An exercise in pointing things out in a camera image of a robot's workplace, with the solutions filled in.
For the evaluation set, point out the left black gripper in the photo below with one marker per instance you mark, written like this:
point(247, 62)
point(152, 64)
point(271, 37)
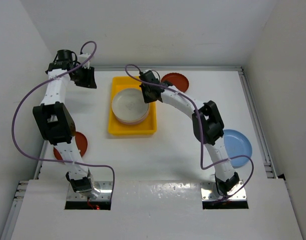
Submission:
point(88, 80)

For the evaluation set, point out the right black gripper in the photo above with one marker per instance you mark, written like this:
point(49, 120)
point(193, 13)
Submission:
point(147, 100)

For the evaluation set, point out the cream white plate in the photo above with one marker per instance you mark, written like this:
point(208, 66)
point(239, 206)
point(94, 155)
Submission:
point(129, 98)

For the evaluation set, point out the dark red plate top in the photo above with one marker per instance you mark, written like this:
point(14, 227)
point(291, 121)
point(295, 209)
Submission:
point(178, 80)

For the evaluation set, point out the dark red plate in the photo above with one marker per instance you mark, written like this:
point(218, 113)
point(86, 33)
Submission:
point(82, 145)
point(178, 80)

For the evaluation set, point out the light blue plate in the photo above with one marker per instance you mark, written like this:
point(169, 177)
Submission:
point(238, 147)

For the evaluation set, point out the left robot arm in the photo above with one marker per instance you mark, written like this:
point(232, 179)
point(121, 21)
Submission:
point(55, 122)

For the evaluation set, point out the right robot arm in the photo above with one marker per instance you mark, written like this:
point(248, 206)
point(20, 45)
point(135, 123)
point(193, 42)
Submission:
point(207, 127)

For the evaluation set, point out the yellow plastic bin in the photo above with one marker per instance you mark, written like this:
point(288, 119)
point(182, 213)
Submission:
point(149, 124)

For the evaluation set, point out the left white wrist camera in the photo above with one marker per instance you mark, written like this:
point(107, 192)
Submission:
point(84, 60)

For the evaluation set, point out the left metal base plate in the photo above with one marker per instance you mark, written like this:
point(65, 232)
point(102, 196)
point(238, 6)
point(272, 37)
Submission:
point(103, 191)

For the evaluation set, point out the metal base plate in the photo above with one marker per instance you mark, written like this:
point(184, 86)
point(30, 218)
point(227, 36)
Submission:
point(103, 191)
point(209, 192)

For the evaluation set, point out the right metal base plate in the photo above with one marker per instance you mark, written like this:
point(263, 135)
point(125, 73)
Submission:
point(209, 192)

